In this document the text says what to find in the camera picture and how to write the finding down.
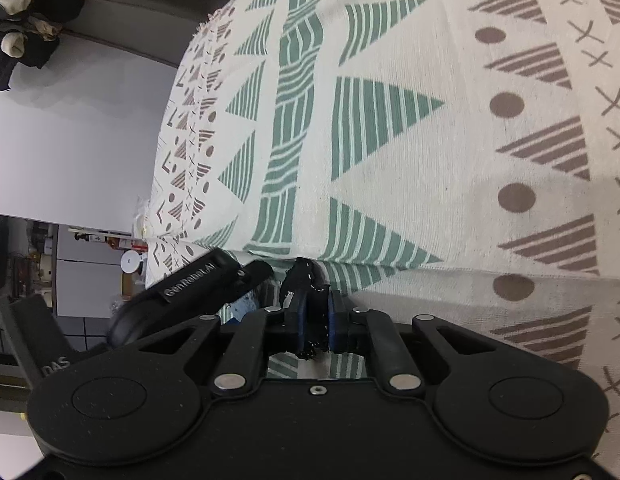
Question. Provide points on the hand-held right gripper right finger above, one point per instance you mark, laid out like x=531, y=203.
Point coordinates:
x=336, y=320

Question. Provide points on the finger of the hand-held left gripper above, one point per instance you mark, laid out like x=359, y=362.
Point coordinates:
x=209, y=275

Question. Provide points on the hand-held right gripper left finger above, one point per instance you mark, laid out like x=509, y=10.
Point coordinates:
x=297, y=320

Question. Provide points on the black item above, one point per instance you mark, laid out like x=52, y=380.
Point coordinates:
x=305, y=280

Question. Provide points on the white kitchen cabinet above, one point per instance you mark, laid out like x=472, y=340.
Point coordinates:
x=84, y=290

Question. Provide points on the white narrow rack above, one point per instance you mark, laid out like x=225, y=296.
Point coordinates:
x=99, y=237

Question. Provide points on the patterned white green blanket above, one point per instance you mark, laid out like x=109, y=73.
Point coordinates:
x=415, y=185

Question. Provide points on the dark hanging clothes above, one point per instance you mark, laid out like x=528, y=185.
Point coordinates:
x=24, y=30

